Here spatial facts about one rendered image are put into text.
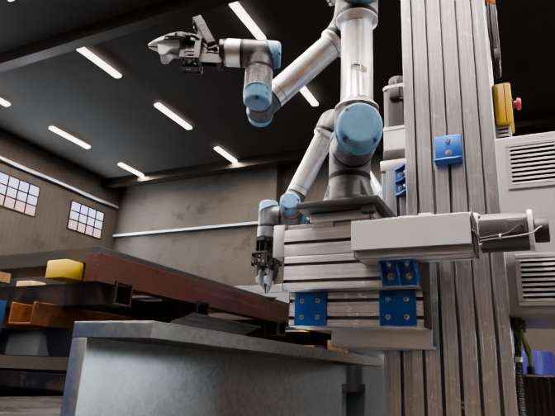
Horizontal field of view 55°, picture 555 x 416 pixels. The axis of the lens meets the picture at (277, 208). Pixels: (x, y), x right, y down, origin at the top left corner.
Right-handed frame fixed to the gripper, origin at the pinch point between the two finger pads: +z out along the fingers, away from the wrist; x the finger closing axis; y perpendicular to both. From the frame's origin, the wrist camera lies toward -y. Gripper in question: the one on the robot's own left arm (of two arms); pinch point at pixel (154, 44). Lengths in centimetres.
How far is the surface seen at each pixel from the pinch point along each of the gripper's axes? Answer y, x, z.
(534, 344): -125, 935, -541
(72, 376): 90, -9, 0
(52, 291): 70, 6, 14
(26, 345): 81, 14, 21
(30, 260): 62, 6, 21
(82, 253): 63, -2, 6
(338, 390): 77, 100, -62
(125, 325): 82, -16, -10
